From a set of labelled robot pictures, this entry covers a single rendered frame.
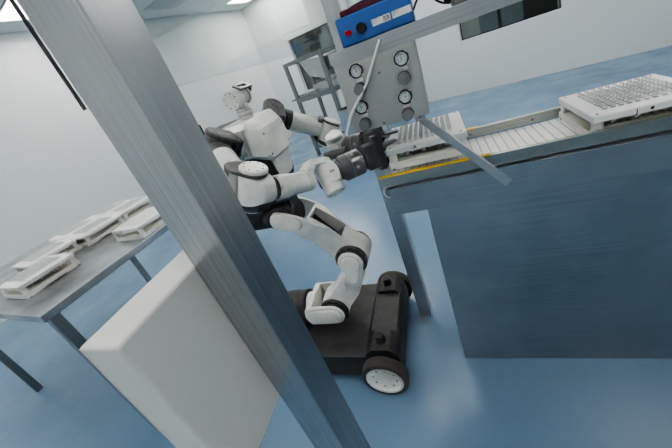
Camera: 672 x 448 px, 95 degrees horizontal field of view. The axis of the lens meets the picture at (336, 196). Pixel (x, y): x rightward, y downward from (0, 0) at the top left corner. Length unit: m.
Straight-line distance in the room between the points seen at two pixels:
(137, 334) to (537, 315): 1.34
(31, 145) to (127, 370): 5.08
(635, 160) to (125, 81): 1.11
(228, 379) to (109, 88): 0.35
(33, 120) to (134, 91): 5.14
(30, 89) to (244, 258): 5.26
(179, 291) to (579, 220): 1.12
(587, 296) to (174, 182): 1.35
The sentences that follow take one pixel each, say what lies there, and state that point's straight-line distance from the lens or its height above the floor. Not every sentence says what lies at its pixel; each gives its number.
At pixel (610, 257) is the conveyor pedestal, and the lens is 1.35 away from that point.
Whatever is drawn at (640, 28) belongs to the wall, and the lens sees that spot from 6.21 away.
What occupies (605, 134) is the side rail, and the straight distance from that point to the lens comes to 1.07.
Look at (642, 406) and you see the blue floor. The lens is 1.62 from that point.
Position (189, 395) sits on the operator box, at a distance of 0.43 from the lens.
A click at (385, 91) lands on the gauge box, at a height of 1.23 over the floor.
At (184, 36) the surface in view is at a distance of 0.53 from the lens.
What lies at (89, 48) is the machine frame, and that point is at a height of 1.43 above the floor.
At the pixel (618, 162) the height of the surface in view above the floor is 0.86.
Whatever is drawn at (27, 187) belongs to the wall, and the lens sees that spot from 5.33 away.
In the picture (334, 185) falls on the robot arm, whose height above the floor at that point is 1.01.
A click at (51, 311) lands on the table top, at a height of 0.86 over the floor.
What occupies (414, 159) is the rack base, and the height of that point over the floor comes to 0.99.
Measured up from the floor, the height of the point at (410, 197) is 0.87.
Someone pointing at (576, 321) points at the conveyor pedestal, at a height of 0.21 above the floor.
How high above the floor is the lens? 1.36
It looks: 23 degrees down
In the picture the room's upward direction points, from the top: 21 degrees counter-clockwise
